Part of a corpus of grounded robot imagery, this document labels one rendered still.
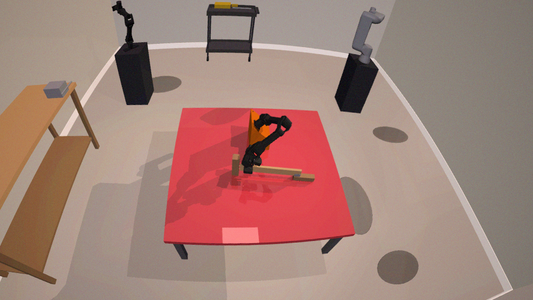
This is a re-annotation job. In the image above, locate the long wooden rail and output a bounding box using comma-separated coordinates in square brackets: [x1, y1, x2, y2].
[239, 164, 302, 176]

